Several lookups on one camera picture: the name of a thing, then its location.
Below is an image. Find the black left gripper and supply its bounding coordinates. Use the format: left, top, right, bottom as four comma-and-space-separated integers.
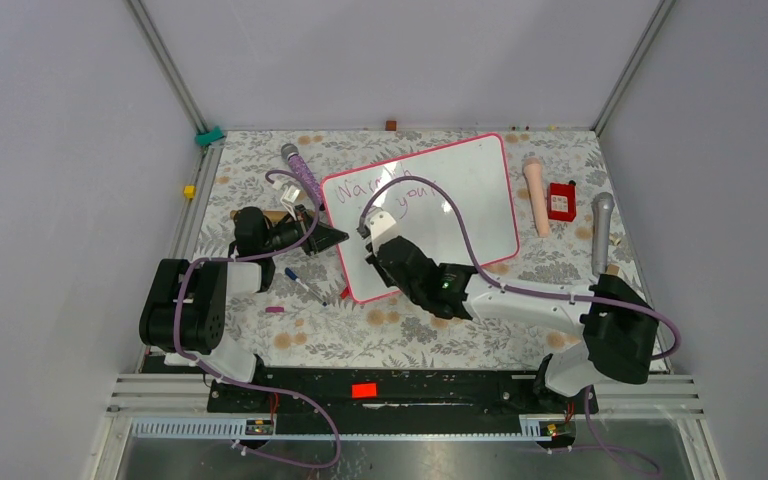
261, 204, 347, 256

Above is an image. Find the pink framed whiteboard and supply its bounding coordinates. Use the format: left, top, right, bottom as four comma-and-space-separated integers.
321, 134, 520, 303

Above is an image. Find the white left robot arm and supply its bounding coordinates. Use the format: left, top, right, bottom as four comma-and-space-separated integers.
139, 205, 349, 411

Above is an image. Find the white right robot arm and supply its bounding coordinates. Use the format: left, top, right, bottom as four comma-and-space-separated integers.
366, 236, 659, 412

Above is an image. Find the blue capped marker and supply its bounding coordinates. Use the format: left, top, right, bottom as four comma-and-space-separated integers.
284, 267, 328, 306

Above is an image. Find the brown wooden toy microphone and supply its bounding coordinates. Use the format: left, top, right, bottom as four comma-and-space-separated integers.
230, 207, 313, 228

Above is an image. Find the purple patterned toy microphone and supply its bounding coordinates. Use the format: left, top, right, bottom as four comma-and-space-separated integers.
281, 143, 324, 209

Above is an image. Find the floral patterned table mat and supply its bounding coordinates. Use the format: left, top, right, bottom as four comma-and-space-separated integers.
195, 130, 611, 370

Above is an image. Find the teal block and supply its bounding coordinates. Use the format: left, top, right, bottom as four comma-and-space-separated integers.
194, 126, 225, 148

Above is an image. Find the red box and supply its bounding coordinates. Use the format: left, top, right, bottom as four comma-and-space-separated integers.
547, 181, 577, 222

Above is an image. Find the silver toy microphone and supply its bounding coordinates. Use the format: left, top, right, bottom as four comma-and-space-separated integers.
591, 192, 615, 276

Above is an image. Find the small wooden cube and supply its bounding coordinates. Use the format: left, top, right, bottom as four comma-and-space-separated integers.
605, 264, 621, 277

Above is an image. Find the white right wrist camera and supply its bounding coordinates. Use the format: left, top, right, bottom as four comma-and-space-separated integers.
357, 207, 400, 255

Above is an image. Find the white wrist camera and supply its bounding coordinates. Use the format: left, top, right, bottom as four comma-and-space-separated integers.
280, 184, 301, 208
357, 207, 400, 255

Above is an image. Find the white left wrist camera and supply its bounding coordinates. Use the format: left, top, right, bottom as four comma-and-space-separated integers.
280, 184, 301, 208

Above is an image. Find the red label on rail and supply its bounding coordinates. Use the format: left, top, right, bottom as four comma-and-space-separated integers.
350, 382, 378, 399

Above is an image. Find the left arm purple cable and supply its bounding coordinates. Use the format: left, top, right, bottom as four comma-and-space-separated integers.
171, 169, 344, 470

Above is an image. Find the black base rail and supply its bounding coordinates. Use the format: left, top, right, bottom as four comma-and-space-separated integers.
207, 367, 599, 435

